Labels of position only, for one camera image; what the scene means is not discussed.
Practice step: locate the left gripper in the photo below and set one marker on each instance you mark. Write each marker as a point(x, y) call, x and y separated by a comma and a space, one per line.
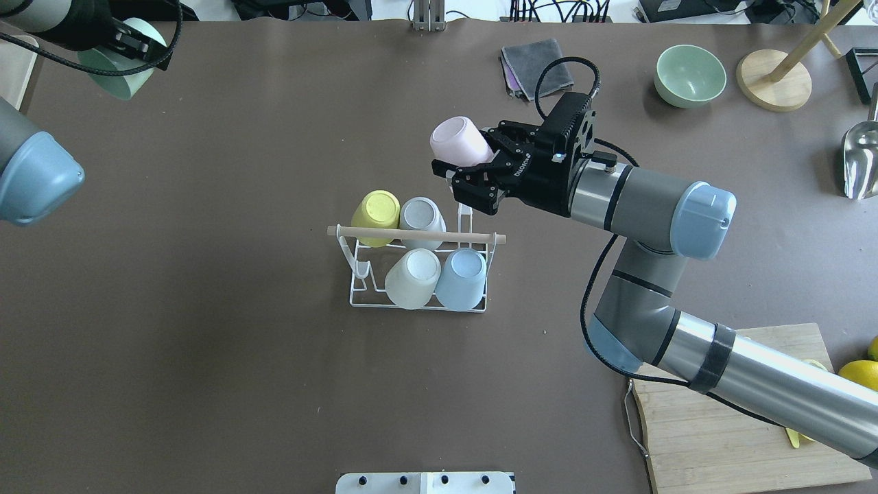
point(88, 22)

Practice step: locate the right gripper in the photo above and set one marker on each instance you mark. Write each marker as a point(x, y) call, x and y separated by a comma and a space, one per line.
point(540, 184)

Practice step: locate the pink cup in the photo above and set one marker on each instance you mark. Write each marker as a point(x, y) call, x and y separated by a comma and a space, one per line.
point(459, 142)

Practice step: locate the mint green cup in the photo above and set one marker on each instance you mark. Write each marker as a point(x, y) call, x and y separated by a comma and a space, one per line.
point(122, 87)

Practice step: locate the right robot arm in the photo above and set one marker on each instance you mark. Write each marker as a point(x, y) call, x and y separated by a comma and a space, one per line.
point(665, 221)

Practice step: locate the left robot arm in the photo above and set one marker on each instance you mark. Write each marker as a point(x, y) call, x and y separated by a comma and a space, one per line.
point(38, 175)

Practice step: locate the grey cup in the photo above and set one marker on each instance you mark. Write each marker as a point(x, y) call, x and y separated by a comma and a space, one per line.
point(421, 214)

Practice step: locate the yellow cup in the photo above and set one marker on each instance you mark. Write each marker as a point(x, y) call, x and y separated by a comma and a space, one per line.
point(378, 209)

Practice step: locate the light blue cup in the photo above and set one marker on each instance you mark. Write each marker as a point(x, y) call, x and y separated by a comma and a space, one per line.
point(462, 282)

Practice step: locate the cream white cup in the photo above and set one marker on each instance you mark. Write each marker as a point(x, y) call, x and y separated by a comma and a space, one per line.
point(411, 282)

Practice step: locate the white cup holder rack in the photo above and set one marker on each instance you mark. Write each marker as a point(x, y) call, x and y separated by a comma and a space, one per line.
point(371, 252)

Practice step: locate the purple cloth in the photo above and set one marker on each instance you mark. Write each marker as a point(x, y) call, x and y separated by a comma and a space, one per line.
point(511, 82)

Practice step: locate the cream tray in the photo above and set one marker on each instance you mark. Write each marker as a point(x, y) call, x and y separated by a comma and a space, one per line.
point(17, 64)

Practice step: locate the grey cloth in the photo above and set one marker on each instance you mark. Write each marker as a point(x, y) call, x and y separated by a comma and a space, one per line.
point(528, 62)

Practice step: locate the green bowl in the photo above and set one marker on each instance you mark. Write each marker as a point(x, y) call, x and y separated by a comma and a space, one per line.
point(688, 76)

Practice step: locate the wooden mug tree stand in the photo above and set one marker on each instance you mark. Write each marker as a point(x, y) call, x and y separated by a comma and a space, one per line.
point(777, 81)

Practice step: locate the wooden cutting board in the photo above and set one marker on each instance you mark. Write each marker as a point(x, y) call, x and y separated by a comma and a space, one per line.
point(697, 445)

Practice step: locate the metal scoop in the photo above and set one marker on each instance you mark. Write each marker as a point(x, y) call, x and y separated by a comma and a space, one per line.
point(859, 152)

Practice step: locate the lemon slice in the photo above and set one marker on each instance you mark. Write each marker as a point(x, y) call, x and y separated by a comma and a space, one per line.
point(816, 364)

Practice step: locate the yellow plastic knife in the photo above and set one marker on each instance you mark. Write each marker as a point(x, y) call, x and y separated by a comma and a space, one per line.
point(793, 437)

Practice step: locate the yellow lemon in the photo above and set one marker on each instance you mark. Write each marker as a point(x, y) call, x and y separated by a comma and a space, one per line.
point(872, 351)
point(862, 372)

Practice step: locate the aluminium frame post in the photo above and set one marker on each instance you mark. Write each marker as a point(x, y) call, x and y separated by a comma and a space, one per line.
point(429, 15)

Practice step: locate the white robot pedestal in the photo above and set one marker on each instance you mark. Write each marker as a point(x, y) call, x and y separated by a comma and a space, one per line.
point(479, 481)

